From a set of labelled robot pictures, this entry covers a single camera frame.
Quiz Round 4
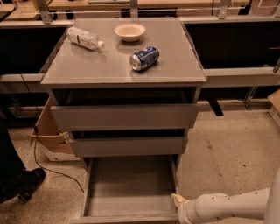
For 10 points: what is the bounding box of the wooden background table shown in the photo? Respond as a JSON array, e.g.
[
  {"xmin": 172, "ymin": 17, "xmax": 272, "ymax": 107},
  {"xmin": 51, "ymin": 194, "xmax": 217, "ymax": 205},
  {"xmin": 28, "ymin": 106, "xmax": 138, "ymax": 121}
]
[{"xmin": 11, "ymin": 0, "xmax": 278, "ymax": 20}]

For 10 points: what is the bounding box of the grey drawer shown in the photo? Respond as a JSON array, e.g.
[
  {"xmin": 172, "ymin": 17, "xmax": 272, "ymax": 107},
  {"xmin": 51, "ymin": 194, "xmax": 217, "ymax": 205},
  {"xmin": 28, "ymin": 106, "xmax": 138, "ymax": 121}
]
[
  {"xmin": 51, "ymin": 103, "xmax": 198, "ymax": 131},
  {"xmin": 70, "ymin": 155, "xmax": 179, "ymax": 224},
  {"xmin": 70, "ymin": 136, "xmax": 188, "ymax": 158}
]

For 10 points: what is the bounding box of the grey drawer cabinet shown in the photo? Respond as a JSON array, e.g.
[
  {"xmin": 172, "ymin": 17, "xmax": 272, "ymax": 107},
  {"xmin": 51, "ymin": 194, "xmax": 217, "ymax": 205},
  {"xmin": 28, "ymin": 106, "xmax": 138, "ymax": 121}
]
[{"xmin": 41, "ymin": 17, "xmax": 206, "ymax": 162}]

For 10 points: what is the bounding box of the grey metal railing frame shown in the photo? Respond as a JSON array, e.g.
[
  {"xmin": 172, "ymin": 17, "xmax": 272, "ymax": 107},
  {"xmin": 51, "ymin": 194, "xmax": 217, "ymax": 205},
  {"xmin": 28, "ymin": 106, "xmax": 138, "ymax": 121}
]
[{"xmin": 1, "ymin": 0, "xmax": 279, "ymax": 106}]

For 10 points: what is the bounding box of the clear plastic water bottle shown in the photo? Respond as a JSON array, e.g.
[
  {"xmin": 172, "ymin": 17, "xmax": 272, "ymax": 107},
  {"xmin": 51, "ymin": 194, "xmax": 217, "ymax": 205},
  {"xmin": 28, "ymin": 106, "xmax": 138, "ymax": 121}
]
[{"xmin": 66, "ymin": 26, "xmax": 104, "ymax": 51}]

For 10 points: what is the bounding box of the grey middle drawer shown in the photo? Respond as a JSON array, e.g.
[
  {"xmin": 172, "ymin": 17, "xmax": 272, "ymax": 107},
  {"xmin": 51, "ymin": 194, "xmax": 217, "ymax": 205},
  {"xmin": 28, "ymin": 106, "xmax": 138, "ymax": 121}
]
[{"xmin": 70, "ymin": 136, "xmax": 188, "ymax": 158}]

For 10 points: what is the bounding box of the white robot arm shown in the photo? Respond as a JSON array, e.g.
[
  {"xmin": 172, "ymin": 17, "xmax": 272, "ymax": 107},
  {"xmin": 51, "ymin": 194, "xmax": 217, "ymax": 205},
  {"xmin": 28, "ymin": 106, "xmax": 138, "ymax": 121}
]
[{"xmin": 171, "ymin": 169, "xmax": 280, "ymax": 224}]

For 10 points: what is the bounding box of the black shoe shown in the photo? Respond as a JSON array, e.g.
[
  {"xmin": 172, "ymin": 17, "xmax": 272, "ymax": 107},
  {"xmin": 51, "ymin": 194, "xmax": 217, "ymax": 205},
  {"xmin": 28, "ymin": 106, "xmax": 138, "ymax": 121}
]
[{"xmin": 0, "ymin": 168, "xmax": 46, "ymax": 203}]

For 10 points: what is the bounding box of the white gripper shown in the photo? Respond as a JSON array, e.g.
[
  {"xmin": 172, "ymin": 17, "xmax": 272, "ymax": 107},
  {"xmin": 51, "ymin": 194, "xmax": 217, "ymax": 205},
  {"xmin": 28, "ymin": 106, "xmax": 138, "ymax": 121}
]
[{"xmin": 171, "ymin": 193, "xmax": 193, "ymax": 224}]

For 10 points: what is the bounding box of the grey top drawer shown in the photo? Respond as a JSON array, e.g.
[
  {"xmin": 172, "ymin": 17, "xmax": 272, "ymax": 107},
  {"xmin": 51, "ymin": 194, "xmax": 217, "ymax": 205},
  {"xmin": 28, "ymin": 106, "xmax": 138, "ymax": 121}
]
[{"xmin": 51, "ymin": 103, "xmax": 198, "ymax": 131}]

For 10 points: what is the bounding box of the white paper bowl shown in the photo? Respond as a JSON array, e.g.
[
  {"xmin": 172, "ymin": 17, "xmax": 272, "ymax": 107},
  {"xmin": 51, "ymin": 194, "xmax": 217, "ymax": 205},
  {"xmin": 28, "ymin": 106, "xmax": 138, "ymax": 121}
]
[{"xmin": 114, "ymin": 23, "xmax": 146, "ymax": 42}]

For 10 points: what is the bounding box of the dark trouser leg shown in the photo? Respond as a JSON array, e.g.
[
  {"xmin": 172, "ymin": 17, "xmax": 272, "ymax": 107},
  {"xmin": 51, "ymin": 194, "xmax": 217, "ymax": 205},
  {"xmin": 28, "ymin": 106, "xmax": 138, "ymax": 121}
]
[{"xmin": 0, "ymin": 121, "xmax": 25, "ymax": 183}]

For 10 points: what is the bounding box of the grey bottom drawer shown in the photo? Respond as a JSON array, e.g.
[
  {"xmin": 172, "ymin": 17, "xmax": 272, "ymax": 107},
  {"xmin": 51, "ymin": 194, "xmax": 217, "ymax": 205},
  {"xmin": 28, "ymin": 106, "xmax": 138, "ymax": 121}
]
[{"xmin": 70, "ymin": 155, "xmax": 179, "ymax": 224}]

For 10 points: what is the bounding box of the blue soda can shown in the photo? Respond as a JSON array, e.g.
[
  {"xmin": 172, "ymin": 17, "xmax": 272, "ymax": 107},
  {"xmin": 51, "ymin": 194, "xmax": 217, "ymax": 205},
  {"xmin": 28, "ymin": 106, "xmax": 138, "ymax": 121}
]
[{"xmin": 129, "ymin": 46, "xmax": 159, "ymax": 71}]

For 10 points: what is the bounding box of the black floor cable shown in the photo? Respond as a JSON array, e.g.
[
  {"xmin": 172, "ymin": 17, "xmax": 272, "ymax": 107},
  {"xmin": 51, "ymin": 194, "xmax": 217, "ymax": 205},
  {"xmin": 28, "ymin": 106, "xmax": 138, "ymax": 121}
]
[{"xmin": 18, "ymin": 73, "xmax": 85, "ymax": 193}]

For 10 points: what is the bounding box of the brown cardboard box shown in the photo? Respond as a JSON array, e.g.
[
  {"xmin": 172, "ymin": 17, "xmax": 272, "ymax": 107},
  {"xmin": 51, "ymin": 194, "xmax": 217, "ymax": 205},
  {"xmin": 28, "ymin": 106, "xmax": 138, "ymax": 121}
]
[{"xmin": 31, "ymin": 99, "xmax": 79, "ymax": 162}]

